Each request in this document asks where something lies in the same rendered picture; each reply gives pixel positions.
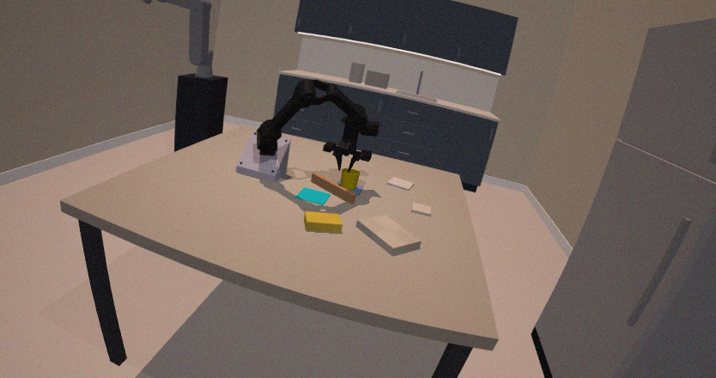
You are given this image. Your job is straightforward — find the brown flat bar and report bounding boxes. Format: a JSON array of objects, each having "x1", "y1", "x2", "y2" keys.
[{"x1": 311, "y1": 173, "x2": 356, "y2": 204}]

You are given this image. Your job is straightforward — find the yellow rectangular block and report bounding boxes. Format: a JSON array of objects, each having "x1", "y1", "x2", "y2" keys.
[{"x1": 304, "y1": 211, "x2": 343, "y2": 233}]

